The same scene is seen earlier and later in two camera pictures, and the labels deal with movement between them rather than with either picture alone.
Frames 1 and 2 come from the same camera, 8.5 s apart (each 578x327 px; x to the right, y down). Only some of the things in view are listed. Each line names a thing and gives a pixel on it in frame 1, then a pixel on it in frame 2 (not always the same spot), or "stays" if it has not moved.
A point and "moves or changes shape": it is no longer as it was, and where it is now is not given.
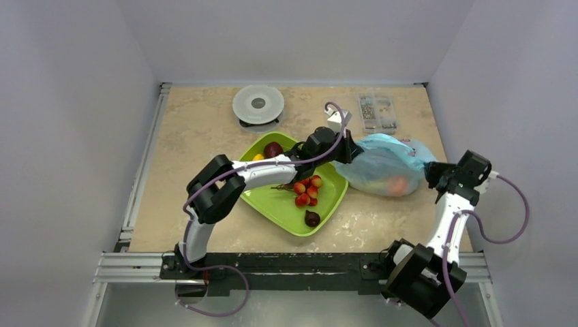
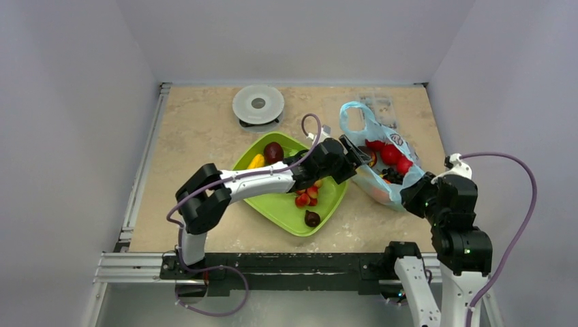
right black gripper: [439, 174] → [416, 201]
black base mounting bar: [264, 273] stays
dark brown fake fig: [311, 219] stays
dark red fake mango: [272, 149] stays
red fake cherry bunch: [306, 191] stays
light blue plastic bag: [389, 165] moves or changes shape
